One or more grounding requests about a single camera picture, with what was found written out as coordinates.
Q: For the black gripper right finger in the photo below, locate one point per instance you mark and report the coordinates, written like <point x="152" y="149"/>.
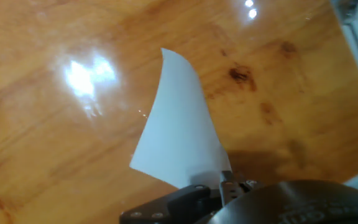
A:
<point x="239" y="185"/>

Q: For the metal post with base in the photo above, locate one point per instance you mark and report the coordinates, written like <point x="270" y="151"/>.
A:
<point x="346" y="9"/>

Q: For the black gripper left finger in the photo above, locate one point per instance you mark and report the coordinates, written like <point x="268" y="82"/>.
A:
<point x="172" y="205"/>

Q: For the white paper sheet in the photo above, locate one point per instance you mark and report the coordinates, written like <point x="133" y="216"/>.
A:
<point x="179" y="124"/>

